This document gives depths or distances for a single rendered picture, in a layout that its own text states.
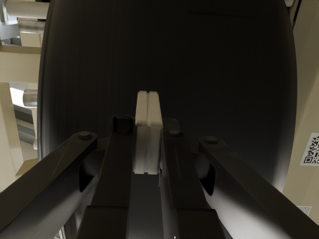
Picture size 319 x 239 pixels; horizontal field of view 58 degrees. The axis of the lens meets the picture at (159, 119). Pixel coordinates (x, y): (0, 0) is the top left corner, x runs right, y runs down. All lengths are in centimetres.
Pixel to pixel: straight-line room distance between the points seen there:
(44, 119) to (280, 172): 27
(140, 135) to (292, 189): 55
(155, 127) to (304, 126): 46
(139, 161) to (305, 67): 46
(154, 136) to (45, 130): 20
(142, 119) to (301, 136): 47
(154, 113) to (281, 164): 22
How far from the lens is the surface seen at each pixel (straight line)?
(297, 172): 65
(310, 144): 61
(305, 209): 73
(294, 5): 93
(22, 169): 121
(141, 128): 15
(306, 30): 60
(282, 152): 36
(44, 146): 34
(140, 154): 16
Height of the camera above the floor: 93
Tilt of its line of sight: 28 degrees up
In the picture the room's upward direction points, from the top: 175 degrees counter-clockwise
